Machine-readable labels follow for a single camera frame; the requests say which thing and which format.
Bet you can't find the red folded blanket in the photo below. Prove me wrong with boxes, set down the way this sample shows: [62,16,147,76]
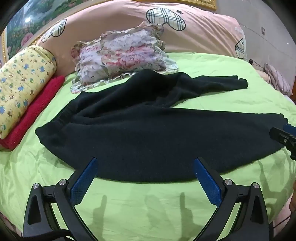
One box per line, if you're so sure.
[0,75,65,151]

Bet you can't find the yellow patterned pillow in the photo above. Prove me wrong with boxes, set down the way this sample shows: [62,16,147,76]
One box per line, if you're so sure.
[0,45,57,140]

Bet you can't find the black pants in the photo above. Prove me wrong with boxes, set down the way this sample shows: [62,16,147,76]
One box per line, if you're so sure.
[35,69,289,183]

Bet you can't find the floral ruffled pillow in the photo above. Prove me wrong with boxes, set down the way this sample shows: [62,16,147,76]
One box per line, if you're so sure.
[70,21,179,93]

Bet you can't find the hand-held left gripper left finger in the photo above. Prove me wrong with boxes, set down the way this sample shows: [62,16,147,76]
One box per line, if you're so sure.
[22,157,102,241]

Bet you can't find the black cable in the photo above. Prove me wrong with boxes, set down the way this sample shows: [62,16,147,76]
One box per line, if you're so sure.
[249,59,266,70]

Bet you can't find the green bedsheet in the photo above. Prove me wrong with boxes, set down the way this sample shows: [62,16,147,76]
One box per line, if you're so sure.
[0,52,296,241]

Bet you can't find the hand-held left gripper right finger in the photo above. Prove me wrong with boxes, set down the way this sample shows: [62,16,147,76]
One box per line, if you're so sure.
[193,158,270,241]

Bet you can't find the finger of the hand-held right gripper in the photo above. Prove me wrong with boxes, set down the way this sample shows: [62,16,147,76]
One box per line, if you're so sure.
[269,127,296,160]
[282,123,296,135]

